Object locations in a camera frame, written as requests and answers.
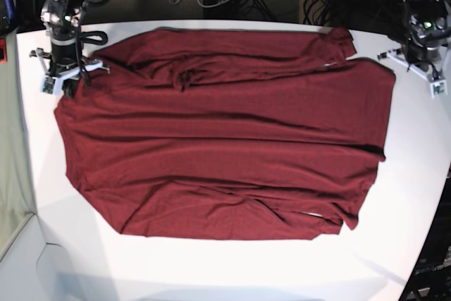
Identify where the blue handled tool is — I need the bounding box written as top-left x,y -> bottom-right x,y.
4,0 -> 16,22

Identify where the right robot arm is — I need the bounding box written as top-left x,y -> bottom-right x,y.
30,0 -> 110,98

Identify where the red box at left edge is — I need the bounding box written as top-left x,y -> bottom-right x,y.
0,38 -> 8,64

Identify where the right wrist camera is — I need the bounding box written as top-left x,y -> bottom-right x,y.
39,75 -> 61,96

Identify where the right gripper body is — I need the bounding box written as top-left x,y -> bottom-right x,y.
30,48 -> 111,85

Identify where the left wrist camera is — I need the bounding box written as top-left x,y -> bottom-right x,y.
429,79 -> 448,99

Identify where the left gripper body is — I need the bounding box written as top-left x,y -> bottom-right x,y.
377,48 -> 450,82

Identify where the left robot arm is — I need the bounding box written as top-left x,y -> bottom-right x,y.
377,0 -> 450,87

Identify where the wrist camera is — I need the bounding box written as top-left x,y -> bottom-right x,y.
429,79 -> 448,99
39,75 -> 61,96

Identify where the dark red t-shirt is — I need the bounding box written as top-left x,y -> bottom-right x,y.
54,28 -> 395,240

